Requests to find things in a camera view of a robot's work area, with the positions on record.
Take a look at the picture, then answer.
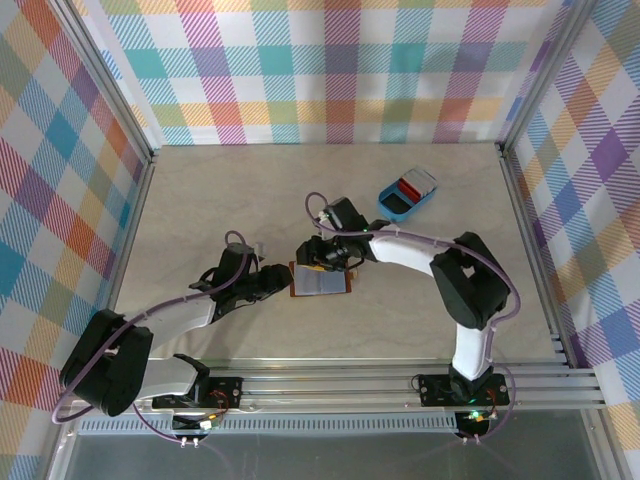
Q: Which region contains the grey slotted cable duct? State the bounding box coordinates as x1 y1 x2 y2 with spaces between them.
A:
74 417 461 436

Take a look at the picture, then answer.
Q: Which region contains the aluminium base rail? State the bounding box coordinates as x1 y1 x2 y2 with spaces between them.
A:
57 357 609 414

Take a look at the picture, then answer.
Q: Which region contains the brown leather card holder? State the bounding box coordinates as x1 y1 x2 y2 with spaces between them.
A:
289 259 361 300

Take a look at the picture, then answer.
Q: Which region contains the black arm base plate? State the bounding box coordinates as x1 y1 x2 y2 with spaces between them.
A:
151 375 245 411
417 372 511 407

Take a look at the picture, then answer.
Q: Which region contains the blue plastic card tray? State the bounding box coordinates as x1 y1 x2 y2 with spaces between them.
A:
377 168 440 224

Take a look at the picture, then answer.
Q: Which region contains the purple cable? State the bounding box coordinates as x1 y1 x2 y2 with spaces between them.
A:
304 191 523 446
52 229 253 447

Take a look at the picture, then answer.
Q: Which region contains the grey metal panel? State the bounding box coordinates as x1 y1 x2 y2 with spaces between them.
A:
47 409 624 480

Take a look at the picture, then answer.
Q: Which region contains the aluminium frame post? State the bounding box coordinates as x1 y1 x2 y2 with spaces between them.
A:
494 0 604 159
47 0 160 169

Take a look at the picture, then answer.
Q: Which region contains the aluminium side rail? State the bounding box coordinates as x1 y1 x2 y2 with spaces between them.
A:
87 149 161 376
496 144 575 369

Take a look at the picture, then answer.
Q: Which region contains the stack of cards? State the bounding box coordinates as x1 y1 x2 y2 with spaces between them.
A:
398 168 437 200

